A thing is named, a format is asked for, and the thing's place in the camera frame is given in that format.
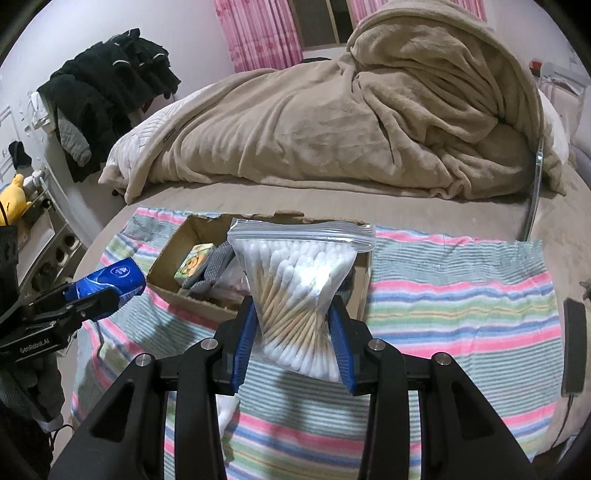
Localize white shelf unit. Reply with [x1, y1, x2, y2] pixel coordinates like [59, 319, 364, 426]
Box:
[17, 175, 86, 298]

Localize pink curtain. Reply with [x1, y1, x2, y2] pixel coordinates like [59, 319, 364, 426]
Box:
[212, 0, 488, 74]

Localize cotton swab bag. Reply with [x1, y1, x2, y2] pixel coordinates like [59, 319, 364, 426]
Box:
[228, 218, 376, 382]

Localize black hanging clothes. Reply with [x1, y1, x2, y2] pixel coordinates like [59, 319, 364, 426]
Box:
[37, 28, 181, 183]

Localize beige fleece blanket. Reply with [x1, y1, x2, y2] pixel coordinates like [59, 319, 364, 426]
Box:
[99, 1, 565, 201]

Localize grey dotted sock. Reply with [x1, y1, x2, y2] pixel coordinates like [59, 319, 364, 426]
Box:
[181, 242, 235, 300]

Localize white cotton pads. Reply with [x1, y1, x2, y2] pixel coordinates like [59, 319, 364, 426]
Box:
[215, 395, 239, 437]

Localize cream embroidered pillow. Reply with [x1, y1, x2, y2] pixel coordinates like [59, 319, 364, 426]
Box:
[538, 90, 570, 165]

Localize striped colourful towel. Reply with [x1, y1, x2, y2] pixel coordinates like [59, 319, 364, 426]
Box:
[71, 227, 563, 479]

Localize open cardboard box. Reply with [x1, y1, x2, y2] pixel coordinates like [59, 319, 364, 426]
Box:
[146, 211, 372, 324]

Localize blue tissue pack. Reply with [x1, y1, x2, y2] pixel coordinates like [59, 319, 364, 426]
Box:
[64, 257, 146, 308]

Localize clear bag of items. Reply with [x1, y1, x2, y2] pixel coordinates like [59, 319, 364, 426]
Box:
[209, 258, 250, 309]

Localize yellow plush toy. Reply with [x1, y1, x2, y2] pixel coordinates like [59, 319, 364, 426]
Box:
[0, 174, 31, 226]

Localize capybara tissue pack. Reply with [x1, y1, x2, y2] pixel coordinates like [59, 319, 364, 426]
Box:
[173, 243, 215, 288]

